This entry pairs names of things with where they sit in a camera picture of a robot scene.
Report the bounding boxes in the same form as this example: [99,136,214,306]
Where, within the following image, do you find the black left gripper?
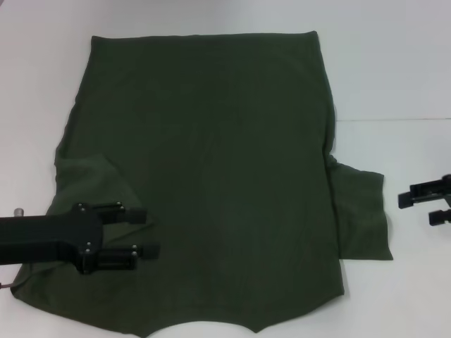
[0,201,161,276]

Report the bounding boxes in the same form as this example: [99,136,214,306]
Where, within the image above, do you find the dark green shirt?
[9,30,395,338]

